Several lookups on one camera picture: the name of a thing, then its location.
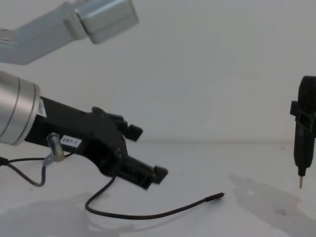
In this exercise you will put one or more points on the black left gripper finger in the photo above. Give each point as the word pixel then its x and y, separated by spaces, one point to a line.
pixel 145 170
pixel 130 130

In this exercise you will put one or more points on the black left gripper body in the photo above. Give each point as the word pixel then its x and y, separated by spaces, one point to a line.
pixel 74 128

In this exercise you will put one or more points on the black electric screwdriver tool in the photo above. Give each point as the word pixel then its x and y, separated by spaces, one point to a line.
pixel 304 133

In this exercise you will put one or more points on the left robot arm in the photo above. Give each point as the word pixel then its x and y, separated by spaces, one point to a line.
pixel 14 106

